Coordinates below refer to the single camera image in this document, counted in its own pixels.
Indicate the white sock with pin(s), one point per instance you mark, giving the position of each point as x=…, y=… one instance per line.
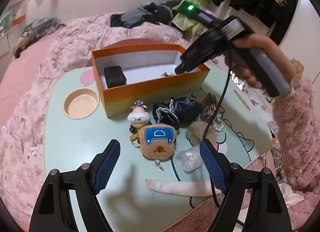
x=180, y=188

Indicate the brown card box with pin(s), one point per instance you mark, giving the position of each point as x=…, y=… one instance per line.
x=208, y=104

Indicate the pink floral duvet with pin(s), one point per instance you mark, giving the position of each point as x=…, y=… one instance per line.
x=22, y=168

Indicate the dark red pillow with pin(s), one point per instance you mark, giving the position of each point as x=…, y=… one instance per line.
x=137, y=41

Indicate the grey patterned clothes pile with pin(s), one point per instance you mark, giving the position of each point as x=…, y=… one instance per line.
x=43, y=27

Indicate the dark clothes pile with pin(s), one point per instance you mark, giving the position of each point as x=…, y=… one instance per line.
x=150, y=13

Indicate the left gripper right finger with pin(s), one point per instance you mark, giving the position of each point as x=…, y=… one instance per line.
x=267, y=210

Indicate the person right hand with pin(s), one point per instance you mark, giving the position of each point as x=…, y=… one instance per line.
x=272, y=50

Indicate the navy lace scrunchie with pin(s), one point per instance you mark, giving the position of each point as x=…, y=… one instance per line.
x=176, y=112

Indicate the orange storage box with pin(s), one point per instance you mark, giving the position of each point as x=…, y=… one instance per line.
x=149, y=70

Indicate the pink fluffy sleeve forearm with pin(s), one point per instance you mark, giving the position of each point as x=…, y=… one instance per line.
x=298, y=133

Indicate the black mesh square case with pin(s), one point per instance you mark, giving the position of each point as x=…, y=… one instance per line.
x=114, y=76

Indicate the light green garment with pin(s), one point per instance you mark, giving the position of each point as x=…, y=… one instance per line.
x=184, y=23

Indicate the brown bear plush blue cap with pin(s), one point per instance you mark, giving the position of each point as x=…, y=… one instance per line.
x=157, y=141

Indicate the mint cartoon lap table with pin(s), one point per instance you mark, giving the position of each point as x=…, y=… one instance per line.
x=127, y=202

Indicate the brown fur pompom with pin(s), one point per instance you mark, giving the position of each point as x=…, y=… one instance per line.
x=196, y=130

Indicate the white cow figurine keychain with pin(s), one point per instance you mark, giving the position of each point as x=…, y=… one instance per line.
x=139, y=117

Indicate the white desk drawers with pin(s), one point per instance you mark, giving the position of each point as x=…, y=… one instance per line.
x=12, y=32

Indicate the clear plastic bag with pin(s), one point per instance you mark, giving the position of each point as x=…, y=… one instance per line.
x=190, y=159

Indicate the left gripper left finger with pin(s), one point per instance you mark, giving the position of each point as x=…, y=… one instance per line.
x=53, y=210

